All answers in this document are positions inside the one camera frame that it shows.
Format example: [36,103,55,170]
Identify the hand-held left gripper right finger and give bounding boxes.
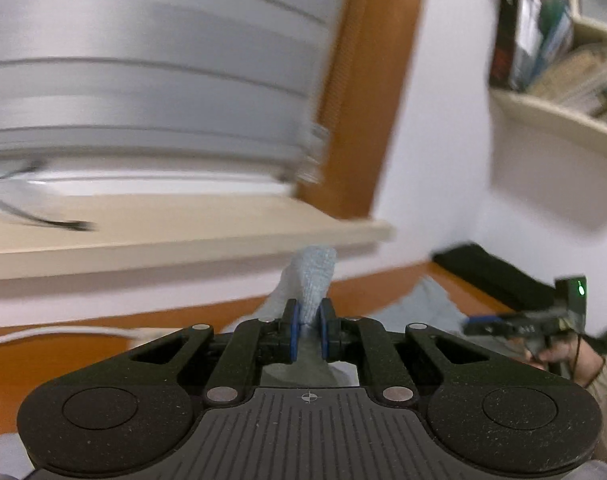
[319,299,489,403]

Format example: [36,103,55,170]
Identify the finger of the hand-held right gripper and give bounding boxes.
[464,324,534,340]
[462,313,519,326]

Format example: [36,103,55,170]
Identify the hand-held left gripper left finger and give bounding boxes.
[130,299,300,403]

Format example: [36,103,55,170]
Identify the grey hoodie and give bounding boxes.
[223,245,484,388]

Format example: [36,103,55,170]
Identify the person's right hand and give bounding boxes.
[526,339,604,387]

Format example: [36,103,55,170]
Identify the cream window sill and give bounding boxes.
[0,195,397,281]

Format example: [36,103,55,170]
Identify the clear plastic window latch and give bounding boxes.
[296,122,331,186]

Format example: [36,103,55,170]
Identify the row of books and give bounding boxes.
[489,0,607,131]

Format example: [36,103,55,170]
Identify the white window shutter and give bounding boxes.
[0,0,351,186]

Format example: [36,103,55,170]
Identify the white power cable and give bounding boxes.
[0,326,184,350]

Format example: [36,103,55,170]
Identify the black cable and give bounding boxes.
[0,187,96,233]

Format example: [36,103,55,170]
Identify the wooden window frame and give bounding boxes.
[293,0,429,221]

